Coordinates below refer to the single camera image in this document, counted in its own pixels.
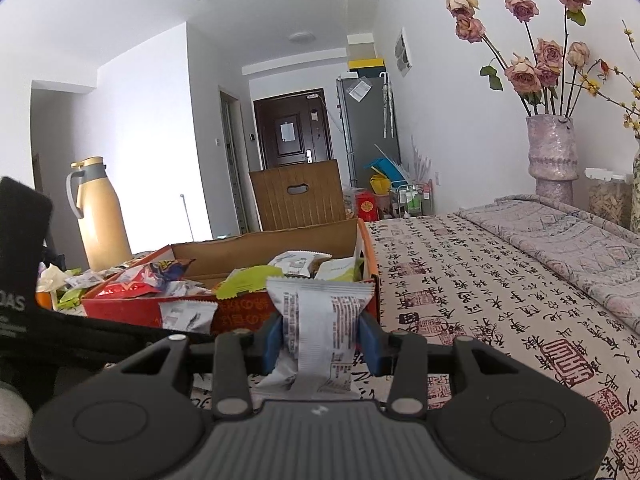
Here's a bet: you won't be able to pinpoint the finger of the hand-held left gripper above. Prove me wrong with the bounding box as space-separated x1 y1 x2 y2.
100 320 216 361

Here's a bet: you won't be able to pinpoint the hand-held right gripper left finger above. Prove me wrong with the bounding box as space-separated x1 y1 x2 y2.
120 316 285 420

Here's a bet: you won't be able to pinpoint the red orange noodle packet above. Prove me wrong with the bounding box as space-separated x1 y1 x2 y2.
120 259 196 288

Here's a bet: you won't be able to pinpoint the beige cardboard box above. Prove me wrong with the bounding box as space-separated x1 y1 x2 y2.
346 32 376 61

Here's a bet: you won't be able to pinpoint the pink patterned cloth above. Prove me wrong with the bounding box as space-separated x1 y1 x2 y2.
452 192 640 336

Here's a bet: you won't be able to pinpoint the red cardboard box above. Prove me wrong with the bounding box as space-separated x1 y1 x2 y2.
80 217 379 342

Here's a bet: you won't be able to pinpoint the metal cart with bottles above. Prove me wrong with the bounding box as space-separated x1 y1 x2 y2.
389 182 435 218

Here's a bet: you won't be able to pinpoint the brown wooden chair back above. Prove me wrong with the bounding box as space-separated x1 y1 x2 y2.
249 159 348 233

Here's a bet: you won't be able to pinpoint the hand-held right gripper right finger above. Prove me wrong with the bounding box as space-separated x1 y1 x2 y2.
360 310 526 420

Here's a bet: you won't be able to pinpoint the floral print vase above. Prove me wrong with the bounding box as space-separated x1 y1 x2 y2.
631 135 640 233

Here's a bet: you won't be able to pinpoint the white umbrella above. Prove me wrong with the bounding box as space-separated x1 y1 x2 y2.
380 72 396 139

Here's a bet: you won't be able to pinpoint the dried pink rose bouquet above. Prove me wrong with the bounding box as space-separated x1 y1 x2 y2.
446 0 611 117

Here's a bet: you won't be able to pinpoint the dark brown door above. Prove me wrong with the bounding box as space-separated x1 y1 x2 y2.
253 91 334 171

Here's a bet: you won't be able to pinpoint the white paper sheet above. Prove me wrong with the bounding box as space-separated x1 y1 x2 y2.
347 80 373 104

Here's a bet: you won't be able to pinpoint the yellow flower branches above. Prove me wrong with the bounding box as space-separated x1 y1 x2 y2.
595 20 640 138

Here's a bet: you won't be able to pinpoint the yellow thermos jug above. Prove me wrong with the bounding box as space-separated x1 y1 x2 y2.
66 156 133 271

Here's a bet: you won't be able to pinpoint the lime green snack packet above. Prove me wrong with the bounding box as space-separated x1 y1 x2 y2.
216 267 281 300

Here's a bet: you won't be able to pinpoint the white decorative stalks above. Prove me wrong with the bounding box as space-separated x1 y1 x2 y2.
407 135 434 186

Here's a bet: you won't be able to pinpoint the red snack packet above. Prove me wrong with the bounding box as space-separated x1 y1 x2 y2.
82 280 161 302

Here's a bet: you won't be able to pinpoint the yellow black box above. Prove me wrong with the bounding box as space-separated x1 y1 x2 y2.
348 57 387 78

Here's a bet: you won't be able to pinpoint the grey refrigerator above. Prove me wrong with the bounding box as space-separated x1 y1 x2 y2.
336 74 402 188

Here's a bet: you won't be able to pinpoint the pink textured vase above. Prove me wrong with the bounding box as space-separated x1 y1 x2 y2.
526 115 580 201

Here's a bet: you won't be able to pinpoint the blue plastic item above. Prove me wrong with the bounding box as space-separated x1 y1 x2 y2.
364 157 401 181

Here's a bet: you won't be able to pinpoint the clear jar with snacks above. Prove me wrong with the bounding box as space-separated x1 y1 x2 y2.
585 167 636 226

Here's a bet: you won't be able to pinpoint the white green snack packet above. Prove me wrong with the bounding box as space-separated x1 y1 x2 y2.
315 256 364 282

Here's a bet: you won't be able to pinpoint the red gift box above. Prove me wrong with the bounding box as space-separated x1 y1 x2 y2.
357 191 381 221

